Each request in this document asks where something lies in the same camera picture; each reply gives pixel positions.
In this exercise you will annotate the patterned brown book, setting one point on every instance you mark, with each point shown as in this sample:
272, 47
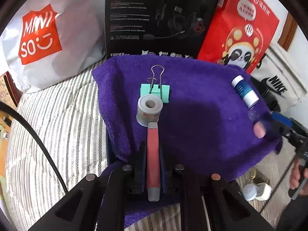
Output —
9, 94

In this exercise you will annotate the red panda paper bag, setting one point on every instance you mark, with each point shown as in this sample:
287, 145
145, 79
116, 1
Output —
239, 33

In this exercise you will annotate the white Miniso plastic bag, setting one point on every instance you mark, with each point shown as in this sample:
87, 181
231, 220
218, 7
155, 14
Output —
48, 41

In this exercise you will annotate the pink utility knife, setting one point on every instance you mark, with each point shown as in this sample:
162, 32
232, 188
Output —
153, 163

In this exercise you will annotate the white Nike waist bag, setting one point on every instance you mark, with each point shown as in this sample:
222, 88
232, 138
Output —
280, 77

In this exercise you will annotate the black gold lighter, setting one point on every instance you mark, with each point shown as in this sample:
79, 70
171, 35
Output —
258, 177

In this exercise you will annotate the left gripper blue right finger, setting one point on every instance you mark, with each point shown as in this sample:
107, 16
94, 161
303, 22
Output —
162, 170

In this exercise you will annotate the white tape roll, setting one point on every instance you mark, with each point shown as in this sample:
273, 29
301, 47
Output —
148, 109

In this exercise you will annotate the white charger cube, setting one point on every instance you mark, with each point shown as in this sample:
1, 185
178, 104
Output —
263, 191

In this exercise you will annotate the brown wooden door frame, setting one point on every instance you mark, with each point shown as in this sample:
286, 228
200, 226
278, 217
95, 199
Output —
288, 32

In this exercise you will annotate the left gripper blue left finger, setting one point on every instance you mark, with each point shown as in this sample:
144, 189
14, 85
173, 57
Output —
143, 168

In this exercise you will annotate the person right hand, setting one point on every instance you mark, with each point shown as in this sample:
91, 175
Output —
295, 177

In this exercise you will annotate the pink blue eraser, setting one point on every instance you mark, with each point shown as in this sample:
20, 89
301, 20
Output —
259, 130

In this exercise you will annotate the black headset box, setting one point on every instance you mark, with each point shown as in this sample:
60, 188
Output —
175, 28

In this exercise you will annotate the blue white bottle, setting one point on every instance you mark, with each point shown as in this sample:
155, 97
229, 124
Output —
245, 91

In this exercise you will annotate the green binder clip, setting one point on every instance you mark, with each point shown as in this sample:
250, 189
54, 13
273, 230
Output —
154, 86

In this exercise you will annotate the purple towel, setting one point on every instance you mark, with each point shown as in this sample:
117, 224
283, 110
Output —
205, 124

